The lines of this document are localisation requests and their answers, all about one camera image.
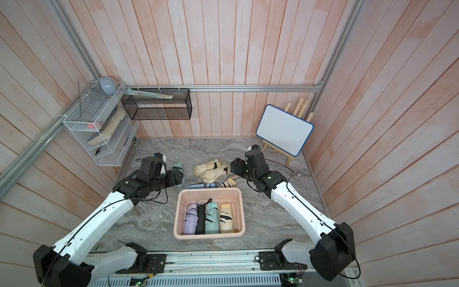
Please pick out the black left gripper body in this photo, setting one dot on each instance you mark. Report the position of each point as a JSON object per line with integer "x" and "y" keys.
{"x": 165, "y": 180}

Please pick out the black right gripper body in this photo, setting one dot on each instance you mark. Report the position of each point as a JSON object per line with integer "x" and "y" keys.
{"x": 243, "y": 170}

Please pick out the mint green umbrella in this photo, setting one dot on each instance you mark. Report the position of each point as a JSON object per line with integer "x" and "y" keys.
{"x": 179, "y": 166}

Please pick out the pink plastic storage box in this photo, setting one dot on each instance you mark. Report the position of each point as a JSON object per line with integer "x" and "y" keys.
{"x": 232, "y": 196}

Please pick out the lilac umbrella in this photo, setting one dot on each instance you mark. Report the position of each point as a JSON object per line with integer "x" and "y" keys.
{"x": 191, "y": 220}

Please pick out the black umbrella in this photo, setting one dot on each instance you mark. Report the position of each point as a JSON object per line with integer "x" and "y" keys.
{"x": 201, "y": 215}

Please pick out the teal green umbrella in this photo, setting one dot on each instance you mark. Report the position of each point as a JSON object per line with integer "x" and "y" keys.
{"x": 212, "y": 219}

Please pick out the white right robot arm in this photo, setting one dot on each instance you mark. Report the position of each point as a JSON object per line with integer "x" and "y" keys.
{"x": 333, "y": 248}

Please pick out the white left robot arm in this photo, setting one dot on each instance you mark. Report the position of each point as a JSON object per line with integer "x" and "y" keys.
{"x": 67, "y": 263}

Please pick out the beige striped folded umbrella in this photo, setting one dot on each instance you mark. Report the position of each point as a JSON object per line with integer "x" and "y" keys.
{"x": 229, "y": 183}

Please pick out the cream folded umbrella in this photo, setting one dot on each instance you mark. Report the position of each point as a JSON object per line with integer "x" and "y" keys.
{"x": 212, "y": 176}
{"x": 209, "y": 166}

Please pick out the light blue folded umbrella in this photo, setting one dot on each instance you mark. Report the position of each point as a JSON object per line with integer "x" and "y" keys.
{"x": 202, "y": 185}

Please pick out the pink item in rack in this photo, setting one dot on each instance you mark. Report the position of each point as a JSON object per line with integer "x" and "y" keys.
{"x": 94, "y": 126}

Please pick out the green paper on basket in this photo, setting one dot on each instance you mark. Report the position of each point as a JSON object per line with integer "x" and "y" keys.
{"x": 147, "y": 95}

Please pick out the grey round speaker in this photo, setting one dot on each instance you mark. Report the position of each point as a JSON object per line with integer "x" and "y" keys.
{"x": 108, "y": 85}

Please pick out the white board with blue frame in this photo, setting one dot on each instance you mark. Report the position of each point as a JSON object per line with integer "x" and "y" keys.
{"x": 284, "y": 130}

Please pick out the book in wire rack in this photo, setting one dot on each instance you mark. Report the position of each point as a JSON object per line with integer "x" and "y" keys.
{"x": 109, "y": 127}

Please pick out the black wire mesh basket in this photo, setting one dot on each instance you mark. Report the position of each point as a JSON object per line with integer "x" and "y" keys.
{"x": 178, "y": 108}

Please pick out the white wire shelf rack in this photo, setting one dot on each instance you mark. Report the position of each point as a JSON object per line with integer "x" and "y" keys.
{"x": 94, "y": 105}

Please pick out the aluminium frame rail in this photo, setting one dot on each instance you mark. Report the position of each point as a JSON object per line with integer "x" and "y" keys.
{"x": 251, "y": 88}

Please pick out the metal base rail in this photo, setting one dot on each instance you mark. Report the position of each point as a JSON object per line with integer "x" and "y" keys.
{"x": 246, "y": 268}

